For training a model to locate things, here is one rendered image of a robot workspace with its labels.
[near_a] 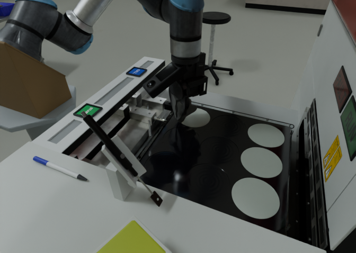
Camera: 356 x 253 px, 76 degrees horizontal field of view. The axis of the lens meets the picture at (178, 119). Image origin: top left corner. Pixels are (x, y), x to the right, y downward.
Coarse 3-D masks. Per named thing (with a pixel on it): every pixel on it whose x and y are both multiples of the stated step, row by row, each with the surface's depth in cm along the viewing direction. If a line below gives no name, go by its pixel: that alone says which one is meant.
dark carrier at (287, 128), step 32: (192, 128) 67; (224, 128) 67; (288, 128) 67; (160, 160) 58; (192, 160) 57; (224, 160) 58; (288, 160) 57; (192, 192) 50; (224, 192) 50; (256, 224) 44
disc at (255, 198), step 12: (240, 180) 53; (252, 180) 53; (240, 192) 50; (252, 192) 50; (264, 192) 50; (276, 192) 50; (240, 204) 48; (252, 204) 48; (264, 204) 48; (276, 204) 48; (252, 216) 46; (264, 216) 46
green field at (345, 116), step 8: (352, 104) 38; (344, 112) 41; (352, 112) 38; (344, 120) 40; (352, 120) 37; (344, 128) 39; (352, 128) 36; (352, 136) 35; (352, 144) 35; (352, 152) 34
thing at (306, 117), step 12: (300, 120) 72; (300, 132) 70; (300, 144) 66; (312, 144) 56; (300, 156) 62; (312, 156) 53; (300, 168) 59; (312, 168) 50; (300, 180) 56; (312, 180) 48; (300, 192) 53; (312, 192) 45; (300, 204) 51; (312, 204) 43; (300, 216) 49; (312, 216) 41; (300, 228) 47; (312, 228) 40; (300, 240) 45; (312, 240) 38
